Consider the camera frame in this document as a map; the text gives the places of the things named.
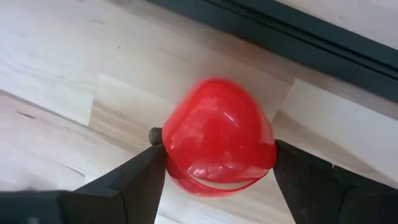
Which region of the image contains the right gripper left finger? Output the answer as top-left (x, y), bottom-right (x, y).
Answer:
top-left (0, 144), bottom-right (169, 224)

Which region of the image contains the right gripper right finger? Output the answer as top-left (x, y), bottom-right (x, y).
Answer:
top-left (272, 139), bottom-right (398, 224)

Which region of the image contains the red bell pepper toy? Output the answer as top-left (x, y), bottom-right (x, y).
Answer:
top-left (148, 77), bottom-right (278, 198)

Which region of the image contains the black aluminium table frame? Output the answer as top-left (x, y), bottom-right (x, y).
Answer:
top-left (146, 0), bottom-right (398, 103)

